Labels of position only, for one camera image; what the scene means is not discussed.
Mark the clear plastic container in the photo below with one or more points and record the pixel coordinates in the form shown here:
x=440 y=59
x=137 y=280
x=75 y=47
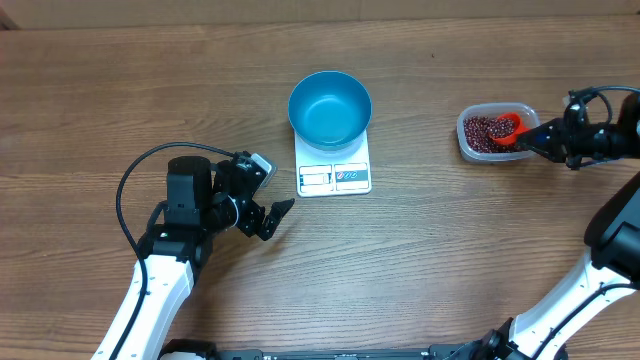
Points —
x=527 y=114

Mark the red beans in container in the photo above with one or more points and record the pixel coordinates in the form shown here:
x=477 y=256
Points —
x=475 y=131

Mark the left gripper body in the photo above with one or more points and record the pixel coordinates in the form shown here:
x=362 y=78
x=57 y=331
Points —
x=228 y=211

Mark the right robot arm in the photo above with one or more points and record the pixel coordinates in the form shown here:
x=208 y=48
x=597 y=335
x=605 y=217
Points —
x=609 y=268

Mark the white digital kitchen scale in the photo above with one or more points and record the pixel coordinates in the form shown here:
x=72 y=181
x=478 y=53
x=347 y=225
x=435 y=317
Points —
x=322 y=173

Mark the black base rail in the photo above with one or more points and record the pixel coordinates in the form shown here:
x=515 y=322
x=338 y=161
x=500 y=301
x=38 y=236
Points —
x=345 y=354

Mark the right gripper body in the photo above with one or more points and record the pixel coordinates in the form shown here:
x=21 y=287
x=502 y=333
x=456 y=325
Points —
x=567 y=143

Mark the blue bowl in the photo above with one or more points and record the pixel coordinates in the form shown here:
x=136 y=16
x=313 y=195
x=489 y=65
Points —
x=329 y=110

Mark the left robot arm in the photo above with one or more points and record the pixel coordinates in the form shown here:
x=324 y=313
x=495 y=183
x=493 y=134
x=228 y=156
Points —
x=203 y=200

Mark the red measuring scoop blue handle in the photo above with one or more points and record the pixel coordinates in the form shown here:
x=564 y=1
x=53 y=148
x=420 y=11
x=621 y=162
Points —
x=505 y=129

